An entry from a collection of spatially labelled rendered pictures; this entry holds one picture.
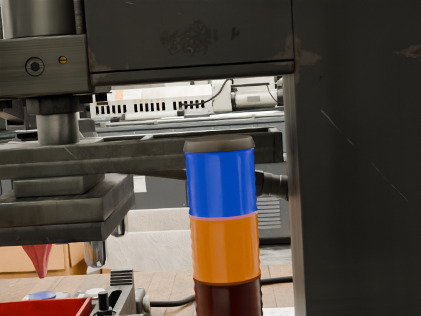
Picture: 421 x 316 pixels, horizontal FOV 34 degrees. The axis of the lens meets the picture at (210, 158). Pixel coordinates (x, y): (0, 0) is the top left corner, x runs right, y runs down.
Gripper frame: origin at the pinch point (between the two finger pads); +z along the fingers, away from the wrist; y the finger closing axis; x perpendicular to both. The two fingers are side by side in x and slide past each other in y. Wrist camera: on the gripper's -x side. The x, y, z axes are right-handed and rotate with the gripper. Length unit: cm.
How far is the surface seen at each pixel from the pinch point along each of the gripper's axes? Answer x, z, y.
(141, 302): 2.2, 4.8, -14.5
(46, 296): 1.4, 3.2, -0.6
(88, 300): 11.8, 1.0, -9.1
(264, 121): -406, 6, -52
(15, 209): 43.5, -16.8, -11.4
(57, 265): -179, 45, 47
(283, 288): -8.8, 7.4, -35.6
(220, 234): 63, -18, -28
